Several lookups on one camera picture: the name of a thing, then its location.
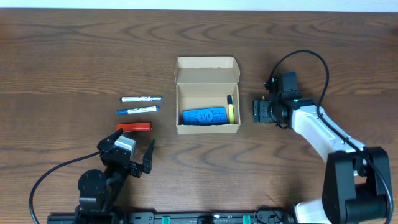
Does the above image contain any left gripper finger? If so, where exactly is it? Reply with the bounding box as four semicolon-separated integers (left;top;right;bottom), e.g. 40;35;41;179
142;139;155;174
97;128;123;152

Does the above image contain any yellow highlighter pen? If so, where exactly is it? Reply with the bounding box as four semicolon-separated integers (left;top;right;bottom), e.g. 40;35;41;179
227;95;235;124

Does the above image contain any blue magnetic whiteboard eraser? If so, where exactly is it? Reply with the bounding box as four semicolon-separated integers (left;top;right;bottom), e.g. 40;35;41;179
182;107;228;126

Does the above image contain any cardboard box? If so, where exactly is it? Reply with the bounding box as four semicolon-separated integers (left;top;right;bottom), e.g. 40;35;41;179
174;56;241;134

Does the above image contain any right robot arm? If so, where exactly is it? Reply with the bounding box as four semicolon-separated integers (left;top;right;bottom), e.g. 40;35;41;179
253;72;393;223

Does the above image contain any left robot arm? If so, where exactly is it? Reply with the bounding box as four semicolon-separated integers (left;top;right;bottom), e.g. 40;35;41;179
75;128;155;224

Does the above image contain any blue whiteboard marker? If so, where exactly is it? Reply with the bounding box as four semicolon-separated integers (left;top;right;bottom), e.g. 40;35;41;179
116;106;160;115

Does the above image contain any black whiteboard marker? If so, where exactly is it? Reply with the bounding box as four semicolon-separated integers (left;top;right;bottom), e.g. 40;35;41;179
119;96;162;103

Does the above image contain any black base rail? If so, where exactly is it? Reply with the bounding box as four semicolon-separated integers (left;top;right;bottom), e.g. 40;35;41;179
47;207;295;224

